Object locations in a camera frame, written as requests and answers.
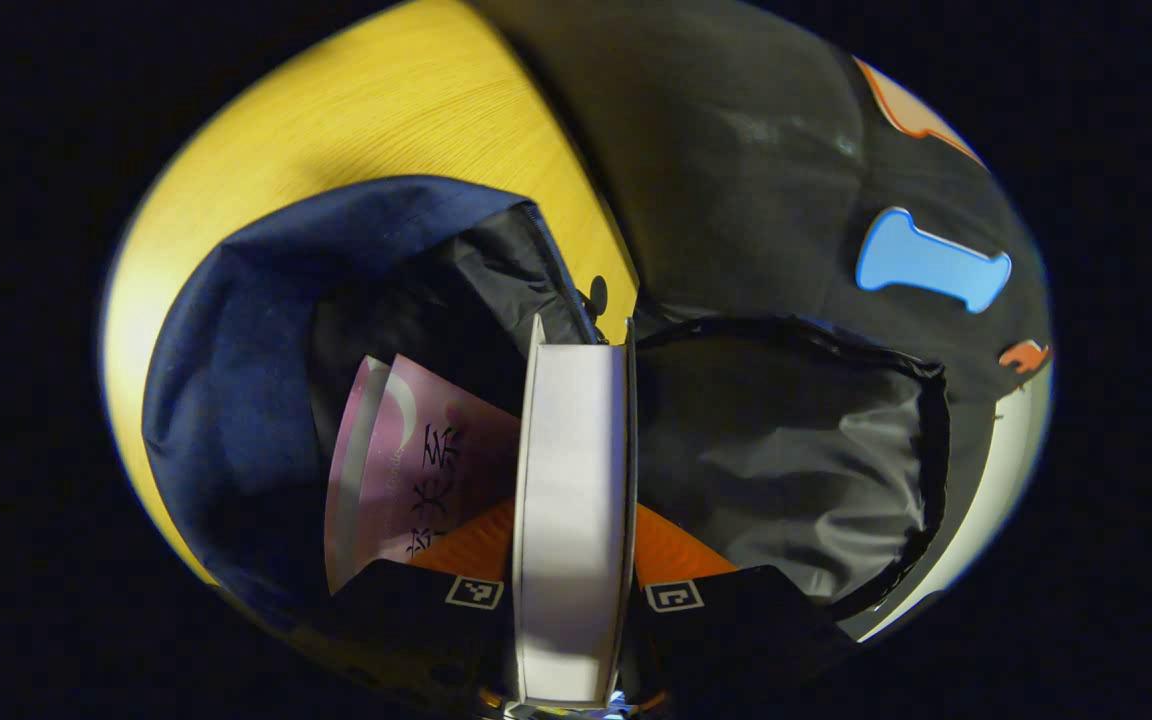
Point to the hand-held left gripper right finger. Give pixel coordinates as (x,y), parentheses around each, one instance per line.
(736,630)

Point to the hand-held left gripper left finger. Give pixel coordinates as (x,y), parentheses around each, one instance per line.
(406,630)

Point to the blue schoolbag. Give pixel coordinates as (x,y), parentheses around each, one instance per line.
(236,380)

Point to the black table grommet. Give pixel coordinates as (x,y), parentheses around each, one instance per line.
(598,295)

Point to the black backdrop cloth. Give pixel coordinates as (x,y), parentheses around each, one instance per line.
(736,150)

